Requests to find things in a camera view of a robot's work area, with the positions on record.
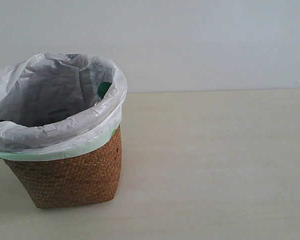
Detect green label plastic water bottle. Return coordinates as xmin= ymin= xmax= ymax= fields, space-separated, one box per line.
xmin=97 ymin=81 xmax=112 ymax=99

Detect woven wicker trash basket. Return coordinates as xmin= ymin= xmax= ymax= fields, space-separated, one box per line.
xmin=4 ymin=128 xmax=122 ymax=209

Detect white and green bin liner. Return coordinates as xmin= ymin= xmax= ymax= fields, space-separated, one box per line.
xmin=0 ymin=52 xmax=128 ymax=162

